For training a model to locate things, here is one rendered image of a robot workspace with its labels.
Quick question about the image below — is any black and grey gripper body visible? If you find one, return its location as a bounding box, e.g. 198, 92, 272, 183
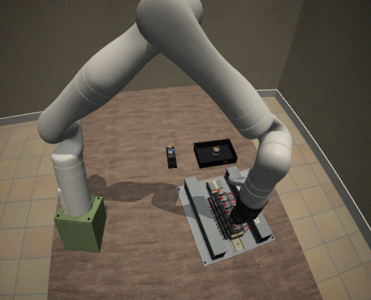
228, 169, 272, 225

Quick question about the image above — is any black relay socket row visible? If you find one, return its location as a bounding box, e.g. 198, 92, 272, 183
208, 194, 234, 239

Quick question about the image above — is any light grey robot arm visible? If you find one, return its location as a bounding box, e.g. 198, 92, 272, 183
37, 0, 292, 216

